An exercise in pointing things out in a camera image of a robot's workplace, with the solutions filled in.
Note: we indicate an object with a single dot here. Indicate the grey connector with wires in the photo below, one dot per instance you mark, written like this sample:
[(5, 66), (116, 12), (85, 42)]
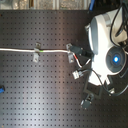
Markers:
[(82, 69)]

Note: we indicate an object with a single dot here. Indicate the grey cable clip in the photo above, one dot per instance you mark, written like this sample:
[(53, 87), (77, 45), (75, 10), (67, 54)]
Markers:
[(70, 54), (36, 52)]

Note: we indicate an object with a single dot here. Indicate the blue object at left edge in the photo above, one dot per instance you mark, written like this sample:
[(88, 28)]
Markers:
[(1, 89)]

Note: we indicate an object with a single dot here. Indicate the right grey cable clip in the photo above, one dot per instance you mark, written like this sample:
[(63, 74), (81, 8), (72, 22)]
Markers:
[(70, 54)]

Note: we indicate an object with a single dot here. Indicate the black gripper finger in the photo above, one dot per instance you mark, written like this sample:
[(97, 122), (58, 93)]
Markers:
[(80, 51)]

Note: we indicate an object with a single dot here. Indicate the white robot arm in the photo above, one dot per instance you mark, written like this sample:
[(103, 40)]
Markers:
[(108, 37)]

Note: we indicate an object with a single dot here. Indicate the left grey cable clip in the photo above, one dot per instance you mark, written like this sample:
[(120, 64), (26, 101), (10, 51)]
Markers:
[(36, 52)]

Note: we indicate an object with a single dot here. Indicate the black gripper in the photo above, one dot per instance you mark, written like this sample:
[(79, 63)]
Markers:
[(93, 91)]

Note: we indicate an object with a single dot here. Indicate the black perforated breadboard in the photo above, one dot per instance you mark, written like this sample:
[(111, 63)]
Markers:
[(45, 94)]

